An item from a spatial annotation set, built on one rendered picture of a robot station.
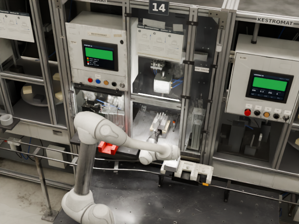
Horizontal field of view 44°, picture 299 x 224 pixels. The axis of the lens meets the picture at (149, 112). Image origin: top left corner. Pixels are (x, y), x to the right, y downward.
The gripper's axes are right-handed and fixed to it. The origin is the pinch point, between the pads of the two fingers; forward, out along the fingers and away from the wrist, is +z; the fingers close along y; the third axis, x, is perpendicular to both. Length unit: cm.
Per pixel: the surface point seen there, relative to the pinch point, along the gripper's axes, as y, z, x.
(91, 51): 66, -17, 44
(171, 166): -7.2, -33.4, -17.9
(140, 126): -9.0, 6.3, 17.0
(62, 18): 86, -14, 64
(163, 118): 2.9, 7.3, -2.1
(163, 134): -5.1, -3.0, -4.7
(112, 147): -3.6, -30.8, 27.5
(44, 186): -58, -37, 88
